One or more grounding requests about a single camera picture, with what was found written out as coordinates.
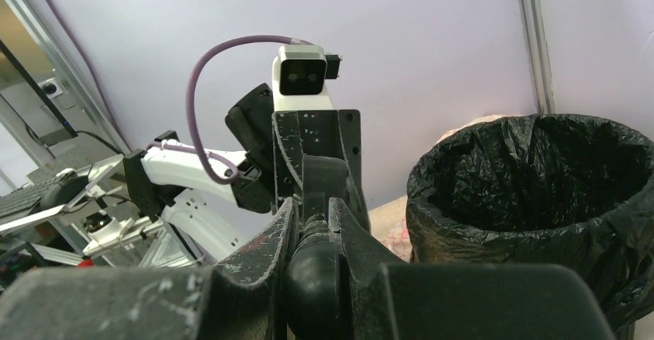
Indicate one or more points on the black bag lined bin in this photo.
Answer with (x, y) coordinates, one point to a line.
(564, 189)

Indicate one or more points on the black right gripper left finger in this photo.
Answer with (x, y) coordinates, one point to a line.
(238, 298)

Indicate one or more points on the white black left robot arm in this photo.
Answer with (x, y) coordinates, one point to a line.
(166, 182)

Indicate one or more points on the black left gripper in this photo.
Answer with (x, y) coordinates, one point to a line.
(276, 143)

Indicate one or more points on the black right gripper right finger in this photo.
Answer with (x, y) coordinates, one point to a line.
(391, 299)

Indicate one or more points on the black litter scoop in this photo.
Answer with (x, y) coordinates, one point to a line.
(316, 305)

